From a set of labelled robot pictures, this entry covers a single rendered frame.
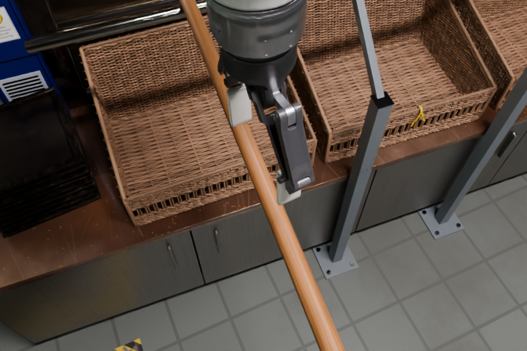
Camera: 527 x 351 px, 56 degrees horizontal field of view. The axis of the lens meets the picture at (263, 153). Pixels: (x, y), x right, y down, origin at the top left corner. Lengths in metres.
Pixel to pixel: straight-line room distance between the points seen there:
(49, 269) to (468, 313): 1.45
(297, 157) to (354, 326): 1.48
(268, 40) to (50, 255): 1.16
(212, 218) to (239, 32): 1.05
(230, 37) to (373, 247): 1.70
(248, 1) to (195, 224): 1.09
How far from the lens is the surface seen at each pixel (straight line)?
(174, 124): 1.63
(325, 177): 1.51
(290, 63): 0.48
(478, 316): 2.09
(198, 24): 0.99
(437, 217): 2.17
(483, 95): 1.65
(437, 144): 1.66
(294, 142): 0.50
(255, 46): 0.43
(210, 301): 1.96
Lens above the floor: 1.85
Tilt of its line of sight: 55 degrees down
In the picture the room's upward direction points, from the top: straight up
